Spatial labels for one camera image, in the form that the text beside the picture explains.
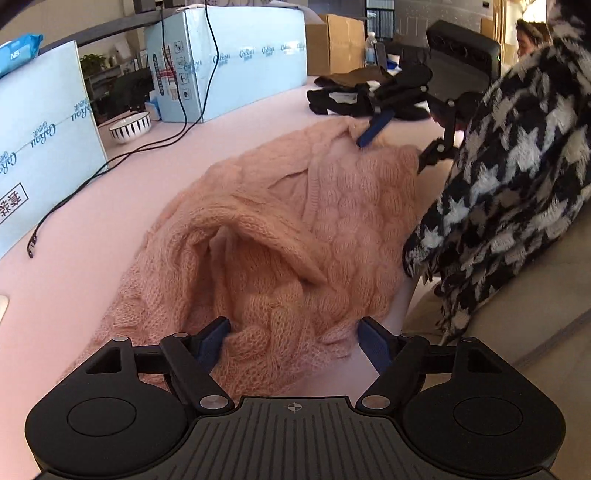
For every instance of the clear water bottle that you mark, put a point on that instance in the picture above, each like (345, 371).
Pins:
(370, 53)

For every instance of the black mesh chair back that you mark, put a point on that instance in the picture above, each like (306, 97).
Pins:
(466, 50)

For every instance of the black and white garment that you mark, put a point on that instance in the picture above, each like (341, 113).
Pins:
(332, 104)

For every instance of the pink knitted sweater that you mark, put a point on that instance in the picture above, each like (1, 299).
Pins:
(277, 230)

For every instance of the green potted plant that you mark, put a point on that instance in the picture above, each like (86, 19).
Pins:
(92, 62)

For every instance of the blue wet wipes packet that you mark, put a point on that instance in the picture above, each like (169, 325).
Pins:
(16, 55)

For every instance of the person's right forearm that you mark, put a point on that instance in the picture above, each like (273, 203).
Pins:
(508, 161)

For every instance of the brown garment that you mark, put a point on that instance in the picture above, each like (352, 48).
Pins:
(355, 76)

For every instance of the brown cardboard box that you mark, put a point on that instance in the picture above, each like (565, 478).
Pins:
(337, 46)

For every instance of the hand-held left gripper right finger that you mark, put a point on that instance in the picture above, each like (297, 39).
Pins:
(374, 341)

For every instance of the dark grey lamp bar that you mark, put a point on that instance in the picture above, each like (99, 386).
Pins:
(115, 23)

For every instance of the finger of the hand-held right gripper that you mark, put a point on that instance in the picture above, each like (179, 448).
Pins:
(427, 159)
(369, 134)

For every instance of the blue tissue pack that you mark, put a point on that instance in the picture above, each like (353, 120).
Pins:
(152, 110)

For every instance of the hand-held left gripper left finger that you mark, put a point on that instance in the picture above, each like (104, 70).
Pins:
(214, 339)

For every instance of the black office chair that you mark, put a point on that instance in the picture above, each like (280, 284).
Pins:
(129, 87)

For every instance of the light blue box red stamp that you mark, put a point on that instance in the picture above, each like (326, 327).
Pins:
(46, 161)

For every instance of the white phone stand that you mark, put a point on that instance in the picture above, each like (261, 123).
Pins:
(2, 309)

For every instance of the large light blue cardboard box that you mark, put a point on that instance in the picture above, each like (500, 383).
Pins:
(249, 69)

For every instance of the striped white bowl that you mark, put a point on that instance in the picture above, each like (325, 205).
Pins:
(129, 129)

